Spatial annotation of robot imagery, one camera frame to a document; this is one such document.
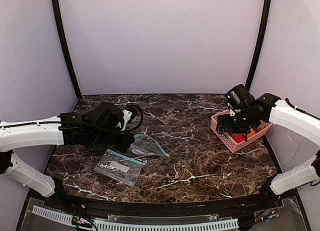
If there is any large clear zip bag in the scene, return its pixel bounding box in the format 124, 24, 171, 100
129, 134, 170, 158

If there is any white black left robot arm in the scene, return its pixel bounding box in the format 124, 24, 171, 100
0, 102, 143, 198

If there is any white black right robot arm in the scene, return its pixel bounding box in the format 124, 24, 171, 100
216, 92, 320, 197

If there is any small clear zip bag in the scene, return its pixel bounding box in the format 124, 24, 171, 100
94, 149, 146, 187

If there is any orange toy fruit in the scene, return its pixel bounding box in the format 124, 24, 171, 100
246, 127, 264, 138

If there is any red toy strawberry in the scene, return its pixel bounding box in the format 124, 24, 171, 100
233, 133, 247, 144

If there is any pink plastic basket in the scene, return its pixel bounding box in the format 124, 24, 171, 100
210, 110, 272, 153

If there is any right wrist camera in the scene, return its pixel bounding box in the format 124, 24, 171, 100
225, 84, 252, 117

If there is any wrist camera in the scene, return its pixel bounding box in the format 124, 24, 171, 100
121, 104, 144, 133
225, 84, 252, 117

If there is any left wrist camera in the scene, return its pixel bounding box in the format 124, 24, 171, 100
121, 104, 144, 133

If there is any white slotted cable duct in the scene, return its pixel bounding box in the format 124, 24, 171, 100
31, 205, 239, 231

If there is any black front rail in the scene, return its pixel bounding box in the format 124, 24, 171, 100
42, 190, 276, 221

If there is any left black frame post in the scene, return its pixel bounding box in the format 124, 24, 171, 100
51, 0, 83, 100

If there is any black frame post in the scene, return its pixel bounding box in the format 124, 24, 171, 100
51, 0, 83, 100
245, 0, 272, 91

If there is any right black frame post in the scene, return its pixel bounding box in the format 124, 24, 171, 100
245, 0, 272, 91

